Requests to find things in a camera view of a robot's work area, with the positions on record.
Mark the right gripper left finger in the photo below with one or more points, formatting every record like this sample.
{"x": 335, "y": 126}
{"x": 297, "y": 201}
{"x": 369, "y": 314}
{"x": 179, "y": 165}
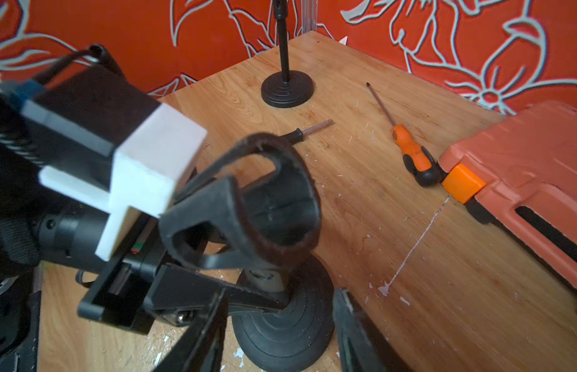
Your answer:
{"x": 201, "y": 346}

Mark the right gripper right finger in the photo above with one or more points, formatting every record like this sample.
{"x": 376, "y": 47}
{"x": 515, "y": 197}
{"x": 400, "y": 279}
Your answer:
{"x": 362, "y": 347}

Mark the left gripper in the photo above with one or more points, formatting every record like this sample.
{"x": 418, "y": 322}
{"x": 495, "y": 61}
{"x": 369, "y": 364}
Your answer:
{"x": 141, "y": 284}

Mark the black round stand base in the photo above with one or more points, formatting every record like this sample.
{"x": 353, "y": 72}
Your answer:
{"x": 296, "y": 91}

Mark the black microphone stand pole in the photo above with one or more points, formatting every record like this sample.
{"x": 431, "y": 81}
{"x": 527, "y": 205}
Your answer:
{"x": 280, "y": 10}

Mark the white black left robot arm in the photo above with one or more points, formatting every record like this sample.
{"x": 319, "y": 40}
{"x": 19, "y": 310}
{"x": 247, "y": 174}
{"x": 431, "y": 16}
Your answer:
{"x": 37, "y": 223}

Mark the orange plastic tool case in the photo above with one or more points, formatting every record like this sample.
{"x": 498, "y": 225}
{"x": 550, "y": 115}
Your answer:
{"x": 522, "y": 174}

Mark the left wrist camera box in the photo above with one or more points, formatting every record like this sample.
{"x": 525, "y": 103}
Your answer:
{"x": 109, "y": 145}

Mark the orange black handled screwdriver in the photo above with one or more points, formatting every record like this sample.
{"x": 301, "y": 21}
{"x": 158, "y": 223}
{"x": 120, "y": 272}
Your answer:
{"x": 417, "y": 160}

